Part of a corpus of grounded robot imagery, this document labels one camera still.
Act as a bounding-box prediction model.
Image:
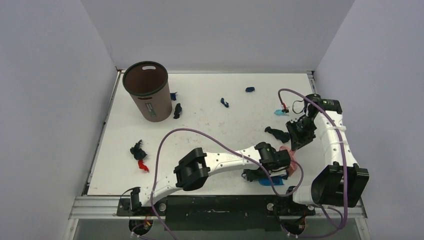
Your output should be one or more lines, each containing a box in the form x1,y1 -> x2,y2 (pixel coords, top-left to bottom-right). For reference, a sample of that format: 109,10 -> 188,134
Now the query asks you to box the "dark scrap beside bin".
173,103 -> 182,119

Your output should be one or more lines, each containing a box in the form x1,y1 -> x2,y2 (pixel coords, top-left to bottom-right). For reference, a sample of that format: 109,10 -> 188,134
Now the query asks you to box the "black paper scrap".
264,126 -> 290,144

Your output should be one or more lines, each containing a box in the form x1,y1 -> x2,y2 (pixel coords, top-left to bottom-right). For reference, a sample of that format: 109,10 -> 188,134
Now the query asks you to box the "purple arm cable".
149,127 -> 305,240
277,88 -> 349,229

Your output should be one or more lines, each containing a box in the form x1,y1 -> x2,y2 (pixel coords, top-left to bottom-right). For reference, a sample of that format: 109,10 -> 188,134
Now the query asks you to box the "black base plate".
116,195 -> 316,233

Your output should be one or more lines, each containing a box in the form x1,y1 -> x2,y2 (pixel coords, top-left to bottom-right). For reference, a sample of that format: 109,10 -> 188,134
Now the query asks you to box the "aluminium front rail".
68,196 -> 368,220

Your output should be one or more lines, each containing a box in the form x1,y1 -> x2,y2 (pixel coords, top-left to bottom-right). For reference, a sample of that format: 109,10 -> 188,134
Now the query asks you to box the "pink hand brush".
278,145 -> 297,176

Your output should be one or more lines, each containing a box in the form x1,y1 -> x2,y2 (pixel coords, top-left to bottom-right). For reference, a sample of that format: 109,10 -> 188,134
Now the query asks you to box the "red paper scrap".
137,159 -> 150,173

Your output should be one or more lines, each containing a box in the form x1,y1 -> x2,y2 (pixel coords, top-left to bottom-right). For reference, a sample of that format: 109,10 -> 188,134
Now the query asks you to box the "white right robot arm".
282,93 -> 369,215

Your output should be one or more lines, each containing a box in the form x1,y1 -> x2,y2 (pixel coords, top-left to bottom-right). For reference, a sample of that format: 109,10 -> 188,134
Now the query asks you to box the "blue dustpan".
258,176 -> 284,186

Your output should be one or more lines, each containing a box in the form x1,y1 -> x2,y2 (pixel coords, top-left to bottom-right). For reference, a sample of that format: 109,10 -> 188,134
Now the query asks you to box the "dark blue scrap far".
245,87 -> 256,93

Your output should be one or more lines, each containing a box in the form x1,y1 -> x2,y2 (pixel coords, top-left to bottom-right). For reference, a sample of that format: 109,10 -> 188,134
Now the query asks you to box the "teal paper scrap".
274,109 -> 290,116

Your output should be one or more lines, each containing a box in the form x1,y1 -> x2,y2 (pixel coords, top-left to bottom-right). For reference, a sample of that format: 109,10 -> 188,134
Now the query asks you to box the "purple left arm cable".
149,127 -> 305,240

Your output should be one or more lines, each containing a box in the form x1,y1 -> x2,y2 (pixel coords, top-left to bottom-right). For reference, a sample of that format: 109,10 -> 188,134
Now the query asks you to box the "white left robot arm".
129,142 -> 291,216

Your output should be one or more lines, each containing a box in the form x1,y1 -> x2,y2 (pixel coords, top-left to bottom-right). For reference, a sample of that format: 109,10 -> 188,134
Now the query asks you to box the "brown waste bin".
122,61 -> 173,122

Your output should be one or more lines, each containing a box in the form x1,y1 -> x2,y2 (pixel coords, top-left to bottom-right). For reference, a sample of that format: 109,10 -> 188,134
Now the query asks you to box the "black scrap left edge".
130,139 -> 147,161

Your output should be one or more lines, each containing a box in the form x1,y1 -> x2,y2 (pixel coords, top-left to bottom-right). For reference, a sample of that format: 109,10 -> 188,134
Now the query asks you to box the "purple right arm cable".
277,88 -> 349,229

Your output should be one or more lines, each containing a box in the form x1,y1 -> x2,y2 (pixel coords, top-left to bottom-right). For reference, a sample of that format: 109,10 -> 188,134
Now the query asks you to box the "blue scrap behind bin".
170,92 -> 177,101

